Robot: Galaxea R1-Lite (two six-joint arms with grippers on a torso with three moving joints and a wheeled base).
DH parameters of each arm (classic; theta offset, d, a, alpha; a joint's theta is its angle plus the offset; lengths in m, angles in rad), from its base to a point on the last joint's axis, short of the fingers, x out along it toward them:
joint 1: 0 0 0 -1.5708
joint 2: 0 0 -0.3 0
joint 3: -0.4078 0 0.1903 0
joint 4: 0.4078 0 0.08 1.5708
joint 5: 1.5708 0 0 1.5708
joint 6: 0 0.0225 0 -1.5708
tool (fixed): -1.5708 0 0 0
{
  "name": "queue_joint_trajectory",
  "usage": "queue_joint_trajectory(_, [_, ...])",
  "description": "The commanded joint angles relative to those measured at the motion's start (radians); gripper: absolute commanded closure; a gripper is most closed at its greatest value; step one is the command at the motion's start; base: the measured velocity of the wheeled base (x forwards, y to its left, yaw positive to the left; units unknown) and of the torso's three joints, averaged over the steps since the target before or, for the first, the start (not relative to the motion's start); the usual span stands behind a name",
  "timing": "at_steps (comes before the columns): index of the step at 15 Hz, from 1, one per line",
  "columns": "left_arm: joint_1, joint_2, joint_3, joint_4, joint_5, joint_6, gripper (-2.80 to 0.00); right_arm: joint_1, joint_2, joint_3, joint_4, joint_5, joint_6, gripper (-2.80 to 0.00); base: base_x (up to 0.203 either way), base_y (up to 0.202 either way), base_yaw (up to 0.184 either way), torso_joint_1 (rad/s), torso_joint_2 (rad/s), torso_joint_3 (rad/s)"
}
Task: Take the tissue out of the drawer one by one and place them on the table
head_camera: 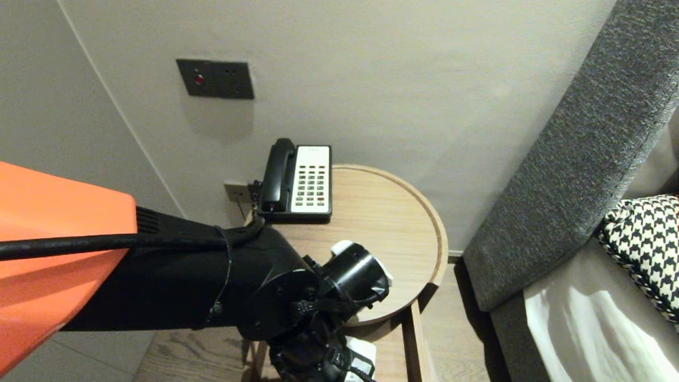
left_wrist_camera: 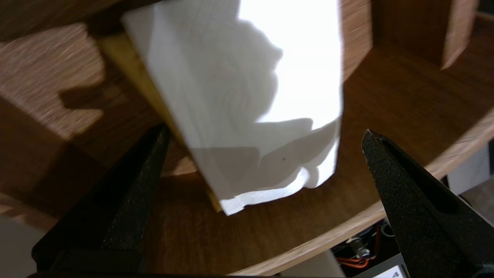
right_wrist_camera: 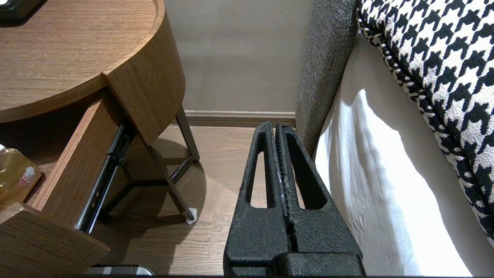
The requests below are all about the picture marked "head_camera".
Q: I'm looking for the curved wooden nightstand drawer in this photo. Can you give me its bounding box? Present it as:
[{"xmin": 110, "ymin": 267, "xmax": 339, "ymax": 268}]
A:
[{"xmin": 249, "ymin": 300, "xmax": 431, "ymax": 382}]

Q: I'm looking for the round wooden nightstand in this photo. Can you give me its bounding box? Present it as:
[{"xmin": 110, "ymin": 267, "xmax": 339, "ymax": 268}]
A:
[{"xmin": 241, "ymin": 164, "xmax": 449, "ymax": 327}]

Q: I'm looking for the white black telephone base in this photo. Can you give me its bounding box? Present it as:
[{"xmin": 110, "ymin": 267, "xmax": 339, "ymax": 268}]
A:
[{"xmin": 258, "ymin": 144, "xmax": 333, "ymax": 222}]

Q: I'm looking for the black telephone handset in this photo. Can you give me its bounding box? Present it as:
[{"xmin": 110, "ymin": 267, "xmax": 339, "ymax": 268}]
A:
[{"xmin": 260, "ymin": 138, "xmax": 297, "ymax": 213}]

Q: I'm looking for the grey fabric bed base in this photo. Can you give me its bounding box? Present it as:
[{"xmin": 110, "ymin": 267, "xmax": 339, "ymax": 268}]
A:
[{"xmin": 488, "ymin": 294, "xmax": 547, "ymax": 382}]

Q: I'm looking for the white bed sheet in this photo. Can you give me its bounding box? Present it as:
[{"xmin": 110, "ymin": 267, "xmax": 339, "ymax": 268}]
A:
[{"xmin": 523, "ymin": 238, "xmax": 679, "ymax": 382}]

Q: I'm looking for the grey fabric headboard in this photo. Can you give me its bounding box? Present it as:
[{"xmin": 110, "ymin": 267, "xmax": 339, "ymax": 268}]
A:
[{"xmin": 463, "ymin": 0, "xmax": 679, "ymax": 312}]

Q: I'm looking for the black white houndstooth pillow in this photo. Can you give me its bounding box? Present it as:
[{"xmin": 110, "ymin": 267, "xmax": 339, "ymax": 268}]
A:
[{"xmin": 594, "ymin": 195, "xmax": 679, "ymax": 324}]

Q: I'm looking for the black braided cable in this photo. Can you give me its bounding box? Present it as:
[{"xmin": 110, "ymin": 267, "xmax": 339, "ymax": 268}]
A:
[{"xmin": 289, "ymin": 297, "xmax": 385, "ymax": 319}]

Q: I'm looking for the black coiled phone cord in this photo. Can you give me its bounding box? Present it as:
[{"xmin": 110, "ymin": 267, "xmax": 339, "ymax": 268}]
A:
[{"xmin": 249, "ymin": 180, "xmax": 274, "ymax": 221}]

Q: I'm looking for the grey wall socket plate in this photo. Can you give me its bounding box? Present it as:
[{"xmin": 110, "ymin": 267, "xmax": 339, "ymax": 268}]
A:
[{"xmin": 224, "ymin": 182, "xmax": 253, "ymax": 204}]

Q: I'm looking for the dark wall switch panel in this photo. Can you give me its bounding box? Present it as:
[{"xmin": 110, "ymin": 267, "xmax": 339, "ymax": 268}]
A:
[{"xmin": 176, "ymin": 58, "xmax": 255, "ymax": 100}]

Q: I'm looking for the smooth black arm cable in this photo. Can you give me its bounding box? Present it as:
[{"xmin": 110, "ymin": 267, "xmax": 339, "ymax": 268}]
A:
[{"xmin": 0, "ymin": 216, "xmax": 266, "ymax": 262}]

